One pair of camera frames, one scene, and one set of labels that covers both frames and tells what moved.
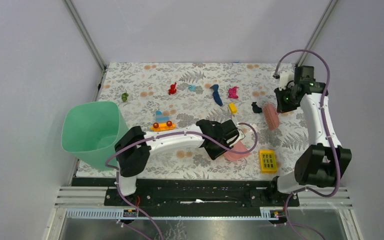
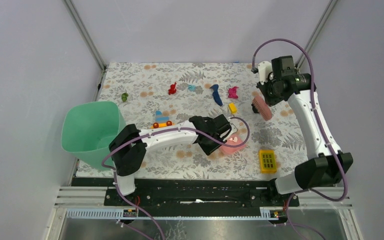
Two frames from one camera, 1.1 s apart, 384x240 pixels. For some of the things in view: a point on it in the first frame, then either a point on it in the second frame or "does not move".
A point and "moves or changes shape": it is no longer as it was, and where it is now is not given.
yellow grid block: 267,161 does not move
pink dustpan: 231,156 moves or changes shape
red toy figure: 172,90 does not move
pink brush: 271,117 to 259,106
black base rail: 207,193 does not move
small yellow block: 232,107 does not move
